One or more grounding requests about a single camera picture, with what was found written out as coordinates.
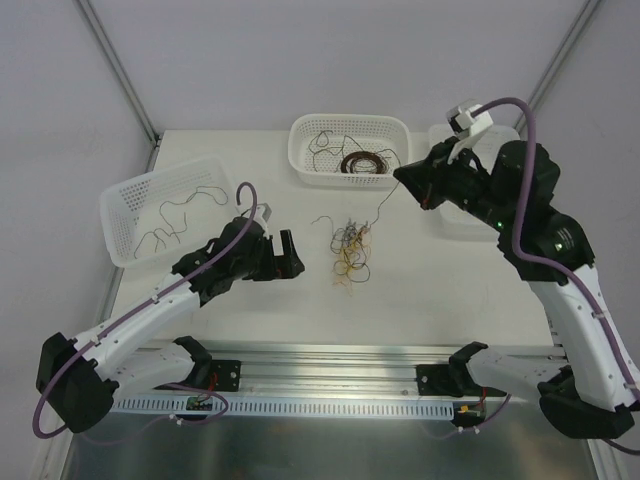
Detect yellow and black cables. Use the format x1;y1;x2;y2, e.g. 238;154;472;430
310;214;374;297

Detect dark brown thin cable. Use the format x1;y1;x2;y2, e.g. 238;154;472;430
307;129;345;174

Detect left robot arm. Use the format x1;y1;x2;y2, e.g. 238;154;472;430
36;217;305;433

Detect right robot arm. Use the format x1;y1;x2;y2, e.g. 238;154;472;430
393;139;639;442

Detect white perforated basket right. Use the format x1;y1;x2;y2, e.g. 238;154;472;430
428;124;520;243

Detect white perforated basket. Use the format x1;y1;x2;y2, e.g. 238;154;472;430
288;114;413;189
99;154;240;269
428;124;520;243

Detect white perforated basket left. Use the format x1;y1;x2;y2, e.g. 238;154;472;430
99;154;240;269

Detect white perforated basket middle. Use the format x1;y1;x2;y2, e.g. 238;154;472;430
288;114;413;189

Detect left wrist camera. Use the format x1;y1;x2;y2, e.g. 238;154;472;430
246;203;272;238

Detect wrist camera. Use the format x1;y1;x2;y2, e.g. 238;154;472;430
446;99;493;164
246;203;272;238

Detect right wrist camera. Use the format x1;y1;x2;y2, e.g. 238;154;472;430
446;99;493;164

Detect aluminium mounting rail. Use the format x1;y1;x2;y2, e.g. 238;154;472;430
119;342;566;401

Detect dark loose cable left basket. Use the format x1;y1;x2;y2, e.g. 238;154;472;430
135;185;229;259

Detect brown coiled cable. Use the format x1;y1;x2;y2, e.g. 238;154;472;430
340;152;390;176

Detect white slotted cable duct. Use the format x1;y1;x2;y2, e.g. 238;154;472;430
112;394;454;421

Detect aluminium frame post left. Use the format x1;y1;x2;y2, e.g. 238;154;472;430
74;0;160;145

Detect aluminium frame post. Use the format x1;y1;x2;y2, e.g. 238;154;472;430
528;0;605;113
74;0;160;145

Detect aluminium frame post right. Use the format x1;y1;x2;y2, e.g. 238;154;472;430
528;0;605;113

